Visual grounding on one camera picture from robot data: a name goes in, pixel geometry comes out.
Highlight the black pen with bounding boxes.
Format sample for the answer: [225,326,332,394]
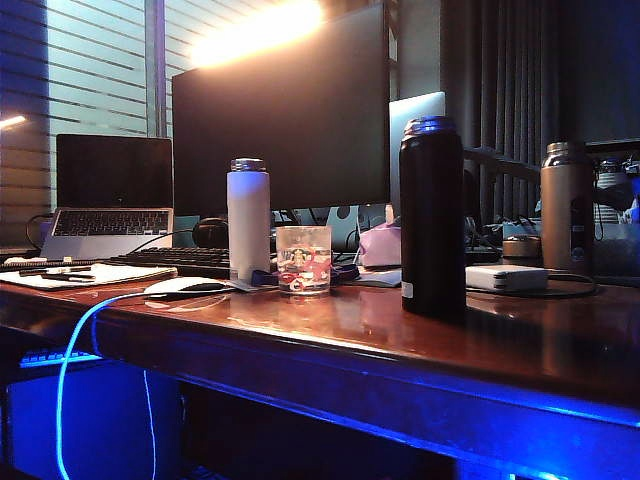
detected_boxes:
[18,266,93,277]
[40,273,97,284]

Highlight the under-desk cabinet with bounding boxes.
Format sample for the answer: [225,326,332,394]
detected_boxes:
[4,363,183,480]

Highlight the dark paper sheet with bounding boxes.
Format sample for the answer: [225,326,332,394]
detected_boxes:
[344,269,403,289]

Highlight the clear plastic storage box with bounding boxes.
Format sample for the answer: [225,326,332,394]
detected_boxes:
[593,222,640,276]

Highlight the black keyboard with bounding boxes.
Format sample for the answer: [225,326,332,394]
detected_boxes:
[108,246,231,279]

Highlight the backlit under-desk keyboard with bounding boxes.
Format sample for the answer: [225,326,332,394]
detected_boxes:
[18,349,102,370]

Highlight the white window blinds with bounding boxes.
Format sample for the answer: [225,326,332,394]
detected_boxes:
[45,0,321,139]

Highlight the dark metal rail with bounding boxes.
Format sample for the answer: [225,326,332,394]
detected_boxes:
[463,146,542,182]

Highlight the small copper tin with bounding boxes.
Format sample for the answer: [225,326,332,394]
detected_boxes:
[502,234,543,260]

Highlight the black headphones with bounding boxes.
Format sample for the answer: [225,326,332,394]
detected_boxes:
[192,217,230,250]

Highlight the thin white hanging cable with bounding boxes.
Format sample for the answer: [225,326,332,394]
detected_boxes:
[142,369,158,480]

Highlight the black headphone cable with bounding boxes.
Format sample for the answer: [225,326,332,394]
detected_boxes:
[125,228,197,254]

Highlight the black laptop cable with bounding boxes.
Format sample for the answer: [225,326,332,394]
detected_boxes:
[23,213,55,251]

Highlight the large black monitor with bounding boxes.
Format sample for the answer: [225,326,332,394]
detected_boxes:
[171,2,391,217]

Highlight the white computer mouse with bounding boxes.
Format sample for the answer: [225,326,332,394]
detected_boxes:
[143,276,227,297]

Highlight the black spiral notebook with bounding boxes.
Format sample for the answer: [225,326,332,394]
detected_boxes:
[0,258,110,274]

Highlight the power strip with plugs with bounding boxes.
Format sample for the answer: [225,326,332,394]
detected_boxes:
[464,219,503,264]

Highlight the printed glass cup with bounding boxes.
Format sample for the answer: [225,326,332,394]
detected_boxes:
[275,225,333,295]

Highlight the brown thermos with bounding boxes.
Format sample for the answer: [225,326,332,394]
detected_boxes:
[540,141,595,275]

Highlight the black thermos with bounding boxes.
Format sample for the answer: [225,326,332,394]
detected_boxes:
[398,115,467,316]

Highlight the glowing white cable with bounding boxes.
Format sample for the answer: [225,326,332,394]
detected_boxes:
[54,291,152,480]

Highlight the white power adapter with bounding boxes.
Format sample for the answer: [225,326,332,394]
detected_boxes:
[465,264,549,294]

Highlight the purple tissue pack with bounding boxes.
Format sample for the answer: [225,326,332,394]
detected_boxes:
[357,222,403,269]

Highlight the silver open laptop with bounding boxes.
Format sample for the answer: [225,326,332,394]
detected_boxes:
[39,133,175,261]

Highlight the white thermos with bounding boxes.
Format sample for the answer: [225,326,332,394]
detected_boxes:
[226,158,272,282]

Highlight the white notepad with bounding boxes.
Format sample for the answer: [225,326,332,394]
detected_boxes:
[0,262,179,292]

